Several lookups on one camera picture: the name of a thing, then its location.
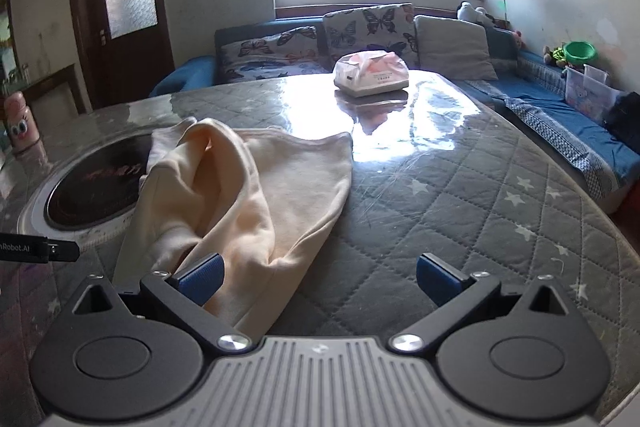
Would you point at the pink bottle with eyes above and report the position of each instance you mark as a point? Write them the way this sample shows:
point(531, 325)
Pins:
point(21, 122)

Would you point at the grey cushion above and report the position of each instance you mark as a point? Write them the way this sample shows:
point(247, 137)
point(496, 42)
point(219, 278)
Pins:
point(452, 47)

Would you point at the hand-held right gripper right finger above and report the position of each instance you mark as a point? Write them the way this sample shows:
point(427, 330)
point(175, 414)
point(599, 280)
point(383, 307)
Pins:
point(440, 279)

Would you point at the green plastic basin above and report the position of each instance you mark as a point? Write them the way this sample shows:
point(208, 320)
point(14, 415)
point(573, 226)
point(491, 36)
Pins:
point(580, 53)

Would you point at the square butterfly print cushion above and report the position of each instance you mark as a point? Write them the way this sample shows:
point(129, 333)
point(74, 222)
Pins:
point(370, 29)

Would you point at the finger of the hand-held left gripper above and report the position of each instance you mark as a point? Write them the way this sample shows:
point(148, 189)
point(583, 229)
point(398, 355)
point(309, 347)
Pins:
point(65, 251)

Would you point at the clear storage box bear print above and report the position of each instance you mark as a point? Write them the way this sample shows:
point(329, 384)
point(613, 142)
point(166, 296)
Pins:
point(587, 99)

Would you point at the panda plush toy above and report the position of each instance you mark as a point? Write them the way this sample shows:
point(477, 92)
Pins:
point(470, 13)

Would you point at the small pink toy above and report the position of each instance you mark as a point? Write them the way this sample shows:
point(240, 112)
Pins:
point(517, 39)

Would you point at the black backpack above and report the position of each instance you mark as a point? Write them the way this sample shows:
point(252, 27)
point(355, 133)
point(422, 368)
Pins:
point(625, 117)

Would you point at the small clear plastic box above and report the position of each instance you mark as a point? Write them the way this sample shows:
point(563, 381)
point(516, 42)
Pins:
point(596, 74)

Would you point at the long butterfly print cushion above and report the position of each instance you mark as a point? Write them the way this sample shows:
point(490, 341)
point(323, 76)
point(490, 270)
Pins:
point(270, 57)

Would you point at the round turntable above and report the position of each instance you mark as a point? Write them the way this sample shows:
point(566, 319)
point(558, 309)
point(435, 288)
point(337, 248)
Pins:
point(90, 187)

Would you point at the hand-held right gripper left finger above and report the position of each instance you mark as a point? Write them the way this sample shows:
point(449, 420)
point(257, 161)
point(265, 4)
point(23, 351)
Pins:
point(202, 278)

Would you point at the dark wooden door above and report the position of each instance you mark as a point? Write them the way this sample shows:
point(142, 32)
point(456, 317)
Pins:
point(90, 7)

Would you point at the green and brown plush toys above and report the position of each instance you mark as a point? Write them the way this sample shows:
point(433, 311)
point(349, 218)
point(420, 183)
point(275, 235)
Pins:
point(554, 56)

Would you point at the cream long-sleeved garment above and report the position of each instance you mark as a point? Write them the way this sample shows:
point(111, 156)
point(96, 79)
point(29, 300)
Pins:
point(240, 187)

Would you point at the pink and white tissue pack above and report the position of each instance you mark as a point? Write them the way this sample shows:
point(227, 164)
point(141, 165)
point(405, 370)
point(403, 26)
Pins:
point(370, 77)

